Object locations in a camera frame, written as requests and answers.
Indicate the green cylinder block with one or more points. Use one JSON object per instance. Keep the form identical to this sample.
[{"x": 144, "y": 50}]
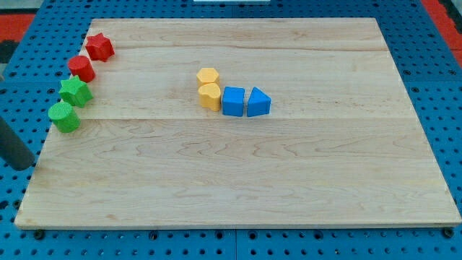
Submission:
[{"x": 64, "y": 117}]

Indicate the yellow heart block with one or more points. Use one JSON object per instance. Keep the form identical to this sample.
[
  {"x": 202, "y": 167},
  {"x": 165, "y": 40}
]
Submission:
[{"x": 210, "y": 96}]

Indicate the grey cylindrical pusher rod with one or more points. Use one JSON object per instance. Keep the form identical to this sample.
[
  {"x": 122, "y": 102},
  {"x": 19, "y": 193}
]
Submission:
[{"x": 13, "y": 150}]

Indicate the green star block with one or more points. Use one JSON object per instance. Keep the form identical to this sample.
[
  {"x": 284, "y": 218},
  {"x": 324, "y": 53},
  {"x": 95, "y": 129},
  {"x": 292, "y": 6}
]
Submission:
[{"x": 75, "y": 92}]

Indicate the blue triangle block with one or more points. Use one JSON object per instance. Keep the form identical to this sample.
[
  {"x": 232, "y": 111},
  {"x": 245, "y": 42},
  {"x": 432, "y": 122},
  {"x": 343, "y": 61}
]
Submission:
[{"x": 259, "y": 103}]

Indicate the blue square block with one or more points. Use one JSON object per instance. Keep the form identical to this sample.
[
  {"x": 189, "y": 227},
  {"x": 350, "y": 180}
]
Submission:
[{"x": 233, "y": 101}]

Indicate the red cylinder block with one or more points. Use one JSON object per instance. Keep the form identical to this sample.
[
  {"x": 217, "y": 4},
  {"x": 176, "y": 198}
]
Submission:
[{"x": 81, "y": 66}]

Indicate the red star block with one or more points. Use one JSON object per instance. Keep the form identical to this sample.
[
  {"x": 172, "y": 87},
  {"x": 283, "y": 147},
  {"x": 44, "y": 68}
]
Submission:
[{"x": 99, "y": 47}]

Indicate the light wooden board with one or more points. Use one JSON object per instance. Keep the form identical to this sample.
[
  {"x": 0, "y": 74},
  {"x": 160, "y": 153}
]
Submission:
[{"x": 342, "y": 146}]

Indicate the yellow hexagon block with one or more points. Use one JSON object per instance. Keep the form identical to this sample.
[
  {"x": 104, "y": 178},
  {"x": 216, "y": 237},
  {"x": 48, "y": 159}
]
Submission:
[{"x": 207, "y": 76}]

